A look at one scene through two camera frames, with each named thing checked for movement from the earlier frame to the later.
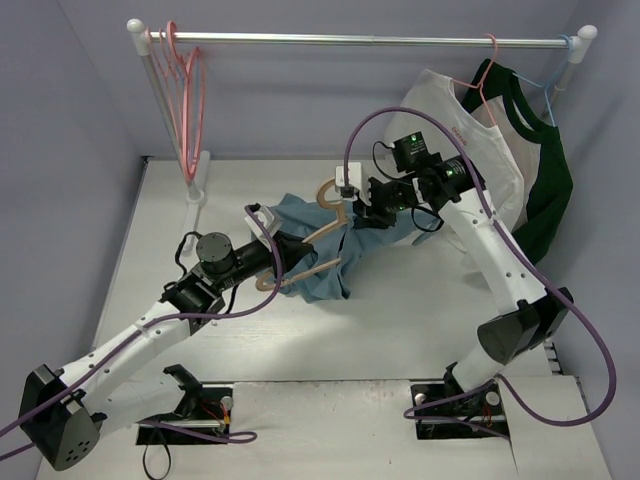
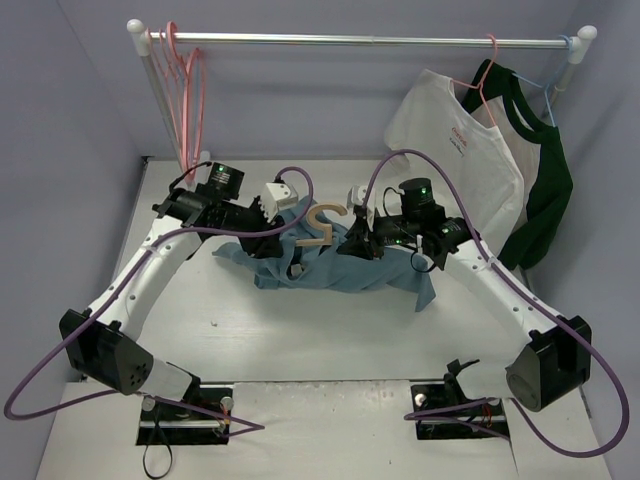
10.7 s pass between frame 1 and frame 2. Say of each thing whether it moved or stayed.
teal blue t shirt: moved
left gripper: moved
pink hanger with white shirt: stayed
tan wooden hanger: moved
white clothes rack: stayed
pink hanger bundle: stayed
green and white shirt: stayed
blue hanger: stayed
